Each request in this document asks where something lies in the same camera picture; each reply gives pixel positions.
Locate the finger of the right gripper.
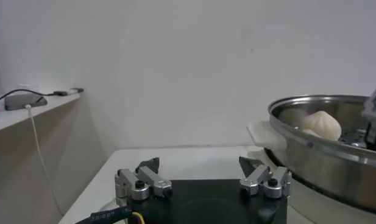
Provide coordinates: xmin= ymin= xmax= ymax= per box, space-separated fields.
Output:
xmin=361 ymin=79 xmax=376 ymax=153

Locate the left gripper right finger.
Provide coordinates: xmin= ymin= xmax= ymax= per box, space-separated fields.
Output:
xmin=238 ymin=156 xmax=294 ymax=200

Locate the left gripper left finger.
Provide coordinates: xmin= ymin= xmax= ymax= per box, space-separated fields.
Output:
xmin=114 ymin=157 xmax=173 ymax=208

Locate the white steamed baozi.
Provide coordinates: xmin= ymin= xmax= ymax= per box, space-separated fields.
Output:
xmin=302 ymin=110 xmax=342 ymax=142

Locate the steel steamer basket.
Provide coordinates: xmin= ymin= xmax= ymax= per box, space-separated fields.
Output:
xmin=247 ymin=94 xmax=376 ymax=215

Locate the white electric cooker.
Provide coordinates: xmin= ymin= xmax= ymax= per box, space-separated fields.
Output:
xmin=251 ymin=149 xmax=376 ymax=224

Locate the black smartphone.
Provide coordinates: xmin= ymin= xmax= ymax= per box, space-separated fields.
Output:
xmin=4 ymin=93 xmax=48 ymax=111

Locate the white side table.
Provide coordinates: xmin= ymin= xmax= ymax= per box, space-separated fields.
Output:
xmin=0 ymin=91 xmax=82 ymax=135

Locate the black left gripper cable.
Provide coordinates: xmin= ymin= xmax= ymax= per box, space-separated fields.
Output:
xmin=74 ymin=205 xmax=146 ymax=224

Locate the black cable with USB adapter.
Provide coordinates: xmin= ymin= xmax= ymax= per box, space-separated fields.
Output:
xmin=0 ymin=87 xmax=85 ymax=104

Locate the white charging cable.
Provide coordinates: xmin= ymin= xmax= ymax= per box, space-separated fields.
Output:
xmin=24 ymin=104 xmax=65 ymax=215

